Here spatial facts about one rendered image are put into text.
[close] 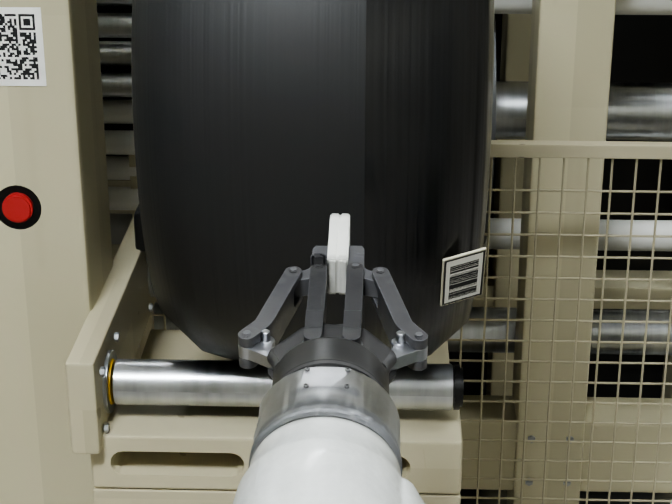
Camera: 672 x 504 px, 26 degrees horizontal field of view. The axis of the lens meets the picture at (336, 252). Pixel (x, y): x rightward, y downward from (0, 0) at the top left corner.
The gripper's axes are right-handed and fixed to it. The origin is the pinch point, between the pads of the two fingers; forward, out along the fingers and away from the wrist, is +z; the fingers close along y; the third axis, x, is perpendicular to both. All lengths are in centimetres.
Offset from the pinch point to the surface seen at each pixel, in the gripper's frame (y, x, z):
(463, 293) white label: -10.3, 12.6, 14.8
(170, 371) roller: 17.1, 26.0, 21.6
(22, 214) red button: 31.8, 13.4, 29.7
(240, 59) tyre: 8.2, -9.6, 13.9
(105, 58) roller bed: 31, 14, 71
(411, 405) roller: -6.2, 28.8, 20.4
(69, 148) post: 26.8, 6.9, 31.1
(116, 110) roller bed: 30, 21, 70
